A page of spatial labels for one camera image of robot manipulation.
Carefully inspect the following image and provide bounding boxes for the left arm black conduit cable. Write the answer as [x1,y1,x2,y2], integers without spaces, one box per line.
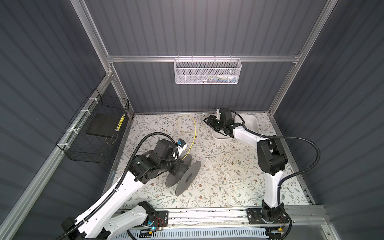
[53,131,181,240]

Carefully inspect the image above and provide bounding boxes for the white wire mesh basket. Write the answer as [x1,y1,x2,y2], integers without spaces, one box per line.
[173,57,242,85]

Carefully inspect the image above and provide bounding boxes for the yellow marker pen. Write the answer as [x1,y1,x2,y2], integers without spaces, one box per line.
[116,114,126,132]

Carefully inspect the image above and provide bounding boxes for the right white plastic bin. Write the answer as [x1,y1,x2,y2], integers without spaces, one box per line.
[234,114,260,138]

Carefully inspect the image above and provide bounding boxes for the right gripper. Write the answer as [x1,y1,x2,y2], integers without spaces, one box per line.
[204,115,226,132]

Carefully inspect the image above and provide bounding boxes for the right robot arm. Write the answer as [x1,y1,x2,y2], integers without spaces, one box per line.
[204,108,288,223]

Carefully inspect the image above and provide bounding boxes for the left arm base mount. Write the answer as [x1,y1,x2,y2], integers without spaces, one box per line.
[136,210,169,228]

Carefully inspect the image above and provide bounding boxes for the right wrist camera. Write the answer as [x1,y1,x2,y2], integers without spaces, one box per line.
[216,109,222,121]

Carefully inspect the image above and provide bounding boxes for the yellow cable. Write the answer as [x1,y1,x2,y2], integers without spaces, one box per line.
[175,114,198,160]

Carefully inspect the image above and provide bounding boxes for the black wire basket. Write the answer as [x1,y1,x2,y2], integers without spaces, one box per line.
[57,91,130,164]

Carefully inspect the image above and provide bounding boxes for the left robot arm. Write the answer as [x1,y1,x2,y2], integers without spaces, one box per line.
[58,135,187,240]

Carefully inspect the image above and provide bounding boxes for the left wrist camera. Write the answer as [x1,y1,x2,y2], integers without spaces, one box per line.
[177,139,187,156]

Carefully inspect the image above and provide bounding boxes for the items in white basket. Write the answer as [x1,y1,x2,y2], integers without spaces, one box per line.
[195,75,238,84]

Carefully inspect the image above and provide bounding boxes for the aluminium front rail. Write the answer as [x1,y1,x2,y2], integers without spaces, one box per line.
[164,205,331,228]

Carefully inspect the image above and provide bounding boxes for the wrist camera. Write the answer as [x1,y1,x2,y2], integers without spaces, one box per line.
[177,139,187,156]
[216,109,222,121]

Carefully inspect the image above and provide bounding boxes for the dark grey foam spool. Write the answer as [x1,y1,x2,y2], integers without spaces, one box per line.
[165,155,202,196]

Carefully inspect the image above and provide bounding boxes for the black foam pad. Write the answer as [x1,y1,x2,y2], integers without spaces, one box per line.
[86,114,121,138]

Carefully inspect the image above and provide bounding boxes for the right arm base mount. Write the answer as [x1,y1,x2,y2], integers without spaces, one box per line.
[246,200,289,225]

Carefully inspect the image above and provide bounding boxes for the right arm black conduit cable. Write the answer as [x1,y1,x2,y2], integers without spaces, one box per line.
[229,109,321,208]

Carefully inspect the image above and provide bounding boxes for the left white plastic bin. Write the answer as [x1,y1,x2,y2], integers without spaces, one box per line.
[211,128,235,143]

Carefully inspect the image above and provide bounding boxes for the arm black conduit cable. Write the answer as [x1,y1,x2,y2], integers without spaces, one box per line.
[53,131,181,240]
[229,109,321,208]

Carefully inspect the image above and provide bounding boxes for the white plastic bin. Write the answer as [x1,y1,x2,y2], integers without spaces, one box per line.
[211,128,235,143]
[234,114,260,138]

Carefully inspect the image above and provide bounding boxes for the white slotted cable duct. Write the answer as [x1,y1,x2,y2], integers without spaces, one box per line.
[130,227,269,240]

